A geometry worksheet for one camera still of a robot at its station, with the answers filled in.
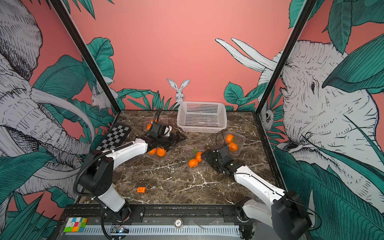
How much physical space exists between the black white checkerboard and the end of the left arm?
0.40 meters

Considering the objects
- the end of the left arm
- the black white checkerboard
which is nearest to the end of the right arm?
the end of the left arm

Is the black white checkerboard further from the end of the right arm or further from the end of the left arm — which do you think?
the end of the right arm

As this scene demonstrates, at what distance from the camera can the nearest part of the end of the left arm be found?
2.25ft

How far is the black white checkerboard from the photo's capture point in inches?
38.3
